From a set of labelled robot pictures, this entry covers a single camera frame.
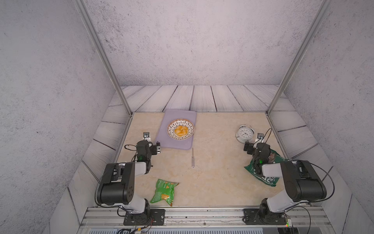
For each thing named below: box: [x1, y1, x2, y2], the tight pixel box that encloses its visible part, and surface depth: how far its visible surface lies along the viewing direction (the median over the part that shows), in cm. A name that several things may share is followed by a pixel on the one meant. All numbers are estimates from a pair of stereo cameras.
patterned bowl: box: [166, 117, 196, 141], surface depth 110 cm
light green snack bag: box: [149, 178, 180, 207], surface depth 79 cm
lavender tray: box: [156, 109, 198, 151], surface depth 110 cm
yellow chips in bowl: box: [174, 125, 189, 137], surface depth 107 cm
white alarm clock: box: [235, 124, 255, 144], surface depth 104 cm
